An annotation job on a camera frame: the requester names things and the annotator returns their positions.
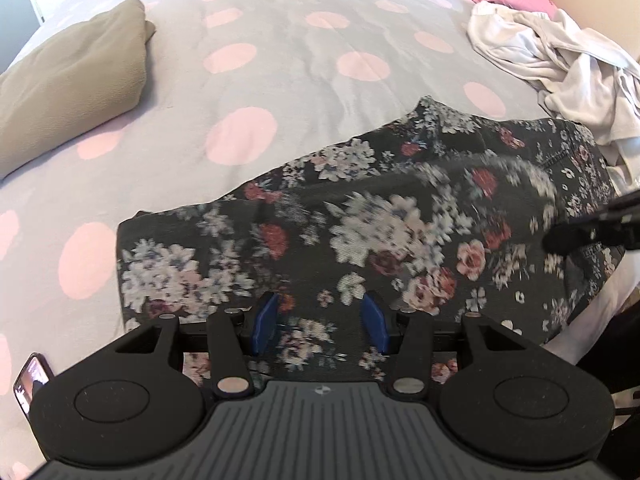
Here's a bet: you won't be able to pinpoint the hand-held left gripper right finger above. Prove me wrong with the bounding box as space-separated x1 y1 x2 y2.
360 292 539 398

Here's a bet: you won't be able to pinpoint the bed with polka dot sheet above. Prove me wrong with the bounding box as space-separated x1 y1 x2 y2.
0 0 640 466

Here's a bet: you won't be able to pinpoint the beige folded cloth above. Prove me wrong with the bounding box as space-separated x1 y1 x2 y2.
0 0 156 181

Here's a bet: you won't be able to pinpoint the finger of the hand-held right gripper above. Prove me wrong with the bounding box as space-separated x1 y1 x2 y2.
542 191 640 257

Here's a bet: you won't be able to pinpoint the smartphone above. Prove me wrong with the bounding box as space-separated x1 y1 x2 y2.
12 352 56 417

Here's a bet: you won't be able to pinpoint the dark floral pants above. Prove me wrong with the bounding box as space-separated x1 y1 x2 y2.
117 95 627 397

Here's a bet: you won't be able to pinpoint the white fleece garment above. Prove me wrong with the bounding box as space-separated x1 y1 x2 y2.
467 0 640 197

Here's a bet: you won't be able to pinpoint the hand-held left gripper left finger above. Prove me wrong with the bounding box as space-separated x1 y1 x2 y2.
112 291 281 400

